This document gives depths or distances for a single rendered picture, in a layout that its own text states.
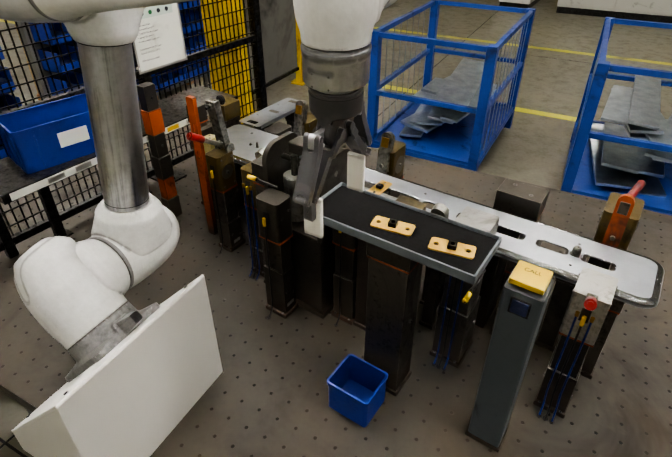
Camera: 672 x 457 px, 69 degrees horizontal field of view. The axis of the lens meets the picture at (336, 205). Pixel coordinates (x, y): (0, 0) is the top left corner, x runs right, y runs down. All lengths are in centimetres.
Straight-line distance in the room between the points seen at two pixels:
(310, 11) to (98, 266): 79
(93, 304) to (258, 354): 44
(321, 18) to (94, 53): 59
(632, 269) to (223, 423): 99
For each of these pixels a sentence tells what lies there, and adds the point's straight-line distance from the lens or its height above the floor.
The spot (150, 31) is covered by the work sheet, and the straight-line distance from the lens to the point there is 200.
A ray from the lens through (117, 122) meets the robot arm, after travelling 113.
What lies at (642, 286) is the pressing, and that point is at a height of 100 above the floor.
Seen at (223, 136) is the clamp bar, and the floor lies 110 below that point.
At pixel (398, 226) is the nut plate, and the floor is 116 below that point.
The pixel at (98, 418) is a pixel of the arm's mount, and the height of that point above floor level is 92.
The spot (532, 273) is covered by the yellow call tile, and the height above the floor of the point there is 116.
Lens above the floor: 173
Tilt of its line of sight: 33 degrees down
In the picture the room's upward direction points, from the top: straight up
